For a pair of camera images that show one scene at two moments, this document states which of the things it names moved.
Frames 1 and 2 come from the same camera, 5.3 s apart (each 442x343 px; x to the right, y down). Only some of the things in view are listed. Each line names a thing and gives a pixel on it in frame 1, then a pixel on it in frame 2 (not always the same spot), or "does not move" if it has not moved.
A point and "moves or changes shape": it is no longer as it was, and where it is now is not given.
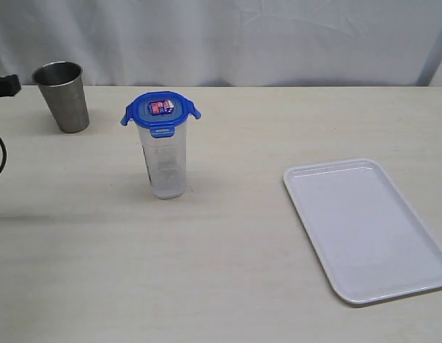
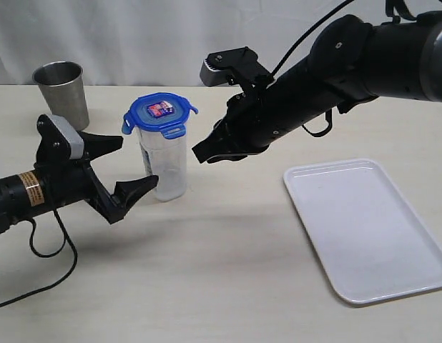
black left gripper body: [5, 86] → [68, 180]
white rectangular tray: [372, 243] does not move
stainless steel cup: [62, 85] does not move
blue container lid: [161, 111] moves or changes shape
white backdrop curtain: [227, 43] does not move
